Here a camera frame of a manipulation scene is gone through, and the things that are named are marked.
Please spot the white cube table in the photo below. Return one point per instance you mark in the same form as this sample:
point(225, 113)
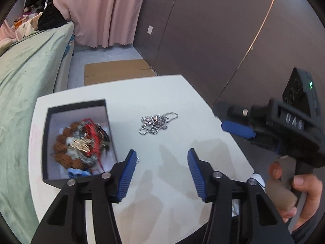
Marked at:
point(165, 96)

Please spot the pile of clothes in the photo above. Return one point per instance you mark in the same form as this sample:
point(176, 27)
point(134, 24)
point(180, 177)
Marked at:
point(26, 25)

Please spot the white crystal ornament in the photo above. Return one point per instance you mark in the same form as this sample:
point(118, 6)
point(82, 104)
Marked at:
point(70, 141)

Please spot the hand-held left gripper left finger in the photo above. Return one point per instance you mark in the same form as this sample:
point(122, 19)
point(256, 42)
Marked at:
point(127, 175)

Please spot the green blanket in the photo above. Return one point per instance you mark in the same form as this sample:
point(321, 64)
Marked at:
point(25, 86)

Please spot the blue bead ornament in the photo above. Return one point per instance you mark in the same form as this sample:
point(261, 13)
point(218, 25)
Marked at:
point(76, 172)

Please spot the cardboard sheet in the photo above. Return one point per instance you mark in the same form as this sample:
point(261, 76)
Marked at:
point(116, 71)

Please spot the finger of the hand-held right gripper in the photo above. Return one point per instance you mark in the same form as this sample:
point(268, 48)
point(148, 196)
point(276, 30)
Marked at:
point(238, 130)
point(233, 111)

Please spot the black bag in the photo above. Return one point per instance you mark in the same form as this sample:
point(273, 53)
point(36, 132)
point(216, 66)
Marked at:
point(52, 20)

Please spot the black jewelry box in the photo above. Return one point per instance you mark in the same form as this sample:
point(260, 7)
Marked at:
point(76, 105)

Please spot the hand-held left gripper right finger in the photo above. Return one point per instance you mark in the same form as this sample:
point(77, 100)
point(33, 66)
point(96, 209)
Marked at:
point(196, 175)

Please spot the blue printed bed sheet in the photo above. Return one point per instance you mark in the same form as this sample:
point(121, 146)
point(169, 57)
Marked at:
point(71, 43)

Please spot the white wall socket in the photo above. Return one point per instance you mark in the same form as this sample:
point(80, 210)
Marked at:
point(150, 29)

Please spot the person's right hand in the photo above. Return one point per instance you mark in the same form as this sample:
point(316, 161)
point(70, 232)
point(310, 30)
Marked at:
point(308, 193)

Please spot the white cloth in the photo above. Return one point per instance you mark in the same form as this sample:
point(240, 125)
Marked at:
point(257, 179)

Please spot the wide pink curtain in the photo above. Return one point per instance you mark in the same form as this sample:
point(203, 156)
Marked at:
point(101, 10)

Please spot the gold leaf pendant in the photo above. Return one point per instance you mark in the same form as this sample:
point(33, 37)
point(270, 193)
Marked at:
point(81, 143)

